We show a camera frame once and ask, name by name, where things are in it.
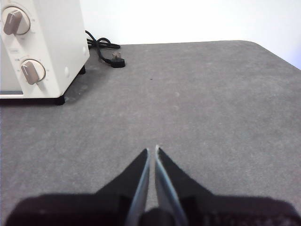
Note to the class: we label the black power plug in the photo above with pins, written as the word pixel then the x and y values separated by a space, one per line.
pixel 117 63

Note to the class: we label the cream Toshiba toaster oven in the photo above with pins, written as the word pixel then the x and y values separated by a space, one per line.
pixel 58 47

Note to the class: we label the cream oven knob beige grip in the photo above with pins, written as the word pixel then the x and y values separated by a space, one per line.
pixel 33 71
pixel 16 21

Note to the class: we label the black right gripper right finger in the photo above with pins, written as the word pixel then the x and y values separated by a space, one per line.
pixel 211 209

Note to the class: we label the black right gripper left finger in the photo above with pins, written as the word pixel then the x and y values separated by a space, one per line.
pixel 94 209

